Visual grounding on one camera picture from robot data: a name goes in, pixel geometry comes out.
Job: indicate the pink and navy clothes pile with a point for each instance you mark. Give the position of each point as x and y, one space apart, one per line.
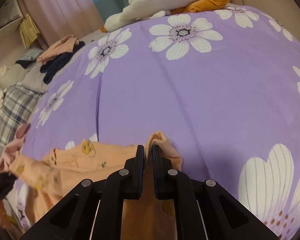
55 66

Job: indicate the white shelf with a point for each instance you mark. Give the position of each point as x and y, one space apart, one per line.
5 12

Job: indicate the orange printed baby garment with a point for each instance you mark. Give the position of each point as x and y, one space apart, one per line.
110 157

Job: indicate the light grey pillow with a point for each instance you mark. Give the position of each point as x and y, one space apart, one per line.
12 76

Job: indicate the blue striped pillow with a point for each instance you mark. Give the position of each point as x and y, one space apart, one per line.
31 53

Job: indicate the pink curtain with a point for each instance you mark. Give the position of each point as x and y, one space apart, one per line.
60 5

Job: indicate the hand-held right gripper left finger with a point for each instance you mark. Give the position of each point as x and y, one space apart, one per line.
140 170

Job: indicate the yellow striped cloth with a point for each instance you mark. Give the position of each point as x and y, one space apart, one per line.
28 31

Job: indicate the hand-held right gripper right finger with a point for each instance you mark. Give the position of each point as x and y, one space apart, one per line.
157 175

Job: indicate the peach folded clothes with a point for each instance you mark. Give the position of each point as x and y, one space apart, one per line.
60 47

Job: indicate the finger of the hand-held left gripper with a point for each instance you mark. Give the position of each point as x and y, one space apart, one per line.
3 182

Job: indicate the purple floral blanket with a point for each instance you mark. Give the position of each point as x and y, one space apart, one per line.
190 92

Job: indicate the plaid bedding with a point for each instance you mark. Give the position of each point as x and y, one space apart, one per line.
12 110

